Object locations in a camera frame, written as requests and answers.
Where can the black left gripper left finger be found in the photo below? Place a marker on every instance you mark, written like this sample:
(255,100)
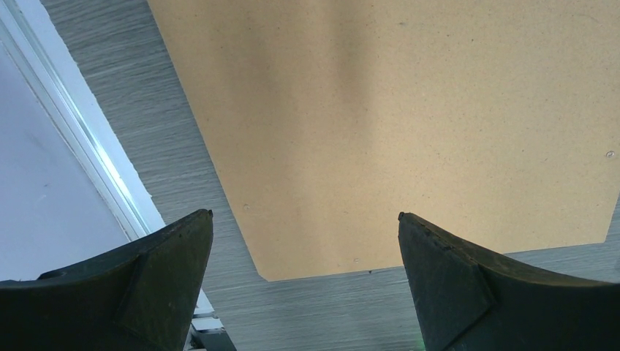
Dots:
(139,296)

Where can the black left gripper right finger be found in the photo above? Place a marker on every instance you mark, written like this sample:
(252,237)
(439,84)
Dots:
(468,297)

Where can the brown fibreboard backing board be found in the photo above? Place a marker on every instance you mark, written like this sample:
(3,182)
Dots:
(498,121)

